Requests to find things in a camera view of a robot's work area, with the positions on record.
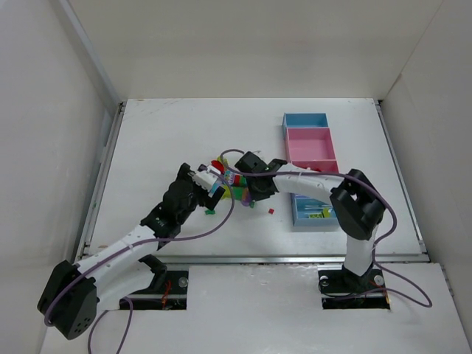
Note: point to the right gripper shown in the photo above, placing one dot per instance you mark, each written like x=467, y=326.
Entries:
x=254, y=188

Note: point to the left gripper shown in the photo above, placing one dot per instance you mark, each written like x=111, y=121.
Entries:
x=206, y=192

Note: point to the red green turquoise lego stack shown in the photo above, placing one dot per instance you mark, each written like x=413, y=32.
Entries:
x=240, y=181

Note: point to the round turquoise printed lego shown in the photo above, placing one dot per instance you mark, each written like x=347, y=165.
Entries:
x=230, y=178

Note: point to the blue and pink sorting tray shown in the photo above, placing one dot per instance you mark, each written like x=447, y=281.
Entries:
x=308, y=143

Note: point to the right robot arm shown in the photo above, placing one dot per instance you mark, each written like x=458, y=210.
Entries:
x=355, y=202

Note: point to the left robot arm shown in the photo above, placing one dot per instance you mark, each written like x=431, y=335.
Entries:
x=73, y=291

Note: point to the purple flower lego piece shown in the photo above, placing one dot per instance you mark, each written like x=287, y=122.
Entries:
x=247, y=202

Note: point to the long multicolour lego stack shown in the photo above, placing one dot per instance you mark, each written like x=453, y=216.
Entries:
x=238, y=192

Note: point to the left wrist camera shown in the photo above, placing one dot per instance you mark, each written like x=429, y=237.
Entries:
x=207, y=177

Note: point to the aluminium front rail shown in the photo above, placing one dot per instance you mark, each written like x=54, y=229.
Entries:
x=409, y=258

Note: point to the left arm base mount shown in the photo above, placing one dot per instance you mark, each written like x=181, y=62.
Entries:
x=167, y=294

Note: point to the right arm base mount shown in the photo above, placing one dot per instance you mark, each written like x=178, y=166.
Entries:
x=342, y=290

